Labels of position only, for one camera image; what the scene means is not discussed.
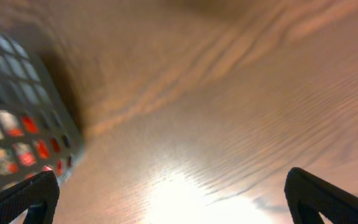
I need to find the orange spaghetti packet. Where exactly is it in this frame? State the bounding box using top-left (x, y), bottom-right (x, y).
top-left (0, 110), bottom-right (75, 180)

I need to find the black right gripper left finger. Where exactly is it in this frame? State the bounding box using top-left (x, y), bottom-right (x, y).
top-left (0, 171), bottom-right (60, 224)

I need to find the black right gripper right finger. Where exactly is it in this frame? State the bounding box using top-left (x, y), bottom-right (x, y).
top-left (284, 167), bottom-right (358, 224)

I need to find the grey plastic mesh basket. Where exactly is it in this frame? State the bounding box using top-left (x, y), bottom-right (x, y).
top-left (0, 33), bottom-right (84, 192)

